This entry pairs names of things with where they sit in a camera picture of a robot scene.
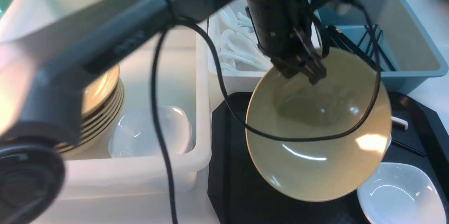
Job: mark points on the large white plastic tub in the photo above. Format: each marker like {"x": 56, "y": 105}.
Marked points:
{"x": 182, "y": 82}

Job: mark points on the white square dish in tub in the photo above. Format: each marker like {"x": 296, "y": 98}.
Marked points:
{"x": 135, "y": 135}

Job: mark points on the white square dish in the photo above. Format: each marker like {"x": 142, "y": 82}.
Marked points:
{"x": 401, "y": 194}
{"x": 135, "y": 135}

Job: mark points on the tan stacked bowl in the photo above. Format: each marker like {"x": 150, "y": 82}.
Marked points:
{"x": 97, "y": 130}
{"x": 105, "y": 106}
{"x": 103, "y": 117}
{"x": 97, "y": 136}

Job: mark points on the grey-blue chopstick bin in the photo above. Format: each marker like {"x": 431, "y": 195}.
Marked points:
{"x": 412, "y": 56}

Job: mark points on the pile of white spoons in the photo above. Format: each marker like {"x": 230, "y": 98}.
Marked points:
{"x": 236, "y": 42}

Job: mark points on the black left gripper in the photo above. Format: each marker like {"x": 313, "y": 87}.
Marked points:
{"x": 283, "y": 31}

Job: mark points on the bottom tan stacked bowl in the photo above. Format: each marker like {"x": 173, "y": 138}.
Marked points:
{"x": 97, "y": 136}

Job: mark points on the tan bowl stack top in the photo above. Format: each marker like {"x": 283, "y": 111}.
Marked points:
{"x": 99, "y": 90}

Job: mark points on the white spoon bin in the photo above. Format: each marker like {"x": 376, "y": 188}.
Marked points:
{"x": 237, "y": 81}

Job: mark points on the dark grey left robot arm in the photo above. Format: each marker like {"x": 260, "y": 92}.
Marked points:
{"x": 44, "y": 74}

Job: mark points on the black chopsticks in bin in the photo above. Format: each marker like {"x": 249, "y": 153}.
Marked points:
{"x": 356, "y": 40}

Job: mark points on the white soup spoon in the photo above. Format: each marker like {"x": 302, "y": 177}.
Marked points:
{"x": 399, "y": 123}

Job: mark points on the black chopstick gold band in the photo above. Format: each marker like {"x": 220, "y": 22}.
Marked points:
{"x": 407, "y": 147}

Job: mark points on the black serving tray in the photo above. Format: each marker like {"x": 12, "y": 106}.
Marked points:
{"x": 239, "y": 195}

